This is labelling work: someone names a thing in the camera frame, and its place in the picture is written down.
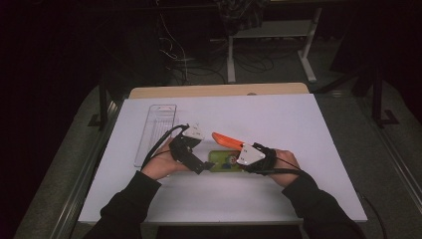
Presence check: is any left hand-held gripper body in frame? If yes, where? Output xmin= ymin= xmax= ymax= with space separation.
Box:
xmin=168 ymin=122 xmax=207 ymax=175

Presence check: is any grey metal rail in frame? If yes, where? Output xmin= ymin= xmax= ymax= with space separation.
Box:
xmin=49 ymin=99 xmax=124 ymax=239
xmin=362 ymin=106 xmax=422 ymax=208

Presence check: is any dark checked cloth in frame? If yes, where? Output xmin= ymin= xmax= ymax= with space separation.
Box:
xmin=215 ymin=0 xmax=271 ymax=36

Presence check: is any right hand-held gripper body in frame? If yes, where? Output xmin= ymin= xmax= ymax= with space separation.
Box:
xmin=236 ymin=141 xmax=278 ymax=175

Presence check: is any orange phone case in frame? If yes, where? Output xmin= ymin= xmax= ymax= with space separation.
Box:
xmin=211 ymin=131 xmax=247 ymax=151

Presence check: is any tangle of floor cables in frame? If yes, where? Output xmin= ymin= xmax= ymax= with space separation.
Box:
xmin=154 ymin=0 xmax=230 ymax=86

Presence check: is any person's left hand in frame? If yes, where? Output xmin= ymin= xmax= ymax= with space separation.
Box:
xmin=140 ymin=147 xmax=191 ymax=181

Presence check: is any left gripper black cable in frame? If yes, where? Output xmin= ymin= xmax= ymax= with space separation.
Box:
xmin=140 ymin=123 xmax=190 ymax=171

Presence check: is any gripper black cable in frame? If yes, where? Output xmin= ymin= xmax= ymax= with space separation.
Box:
xmin=245 ymin=155 xmax=389 ymax=239
xmin=140 ymin=123 xmax=190 ymax=171

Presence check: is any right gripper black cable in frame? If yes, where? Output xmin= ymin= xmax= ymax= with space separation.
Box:
xmin=245 ymin=155 xmax=389 ymax=239

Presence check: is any white metal table frame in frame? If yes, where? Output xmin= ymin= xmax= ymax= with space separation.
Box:
xmin=226 ymin=6 xmax=323 ymax=84

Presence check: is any clear plastic rack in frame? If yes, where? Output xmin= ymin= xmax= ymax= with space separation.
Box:
xmin=133 ymin=104 xmax=180 ymax=168

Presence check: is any person's right hand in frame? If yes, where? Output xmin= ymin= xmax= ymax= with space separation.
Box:
xmin=268 ymin=148 xmax=302 ymax=188

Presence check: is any black metal stand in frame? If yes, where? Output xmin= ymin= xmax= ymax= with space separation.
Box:
xmin=370 ymin=64 xmax=401 ymax=129
xmin=87 ymin=74 xmax=114 ymax=131

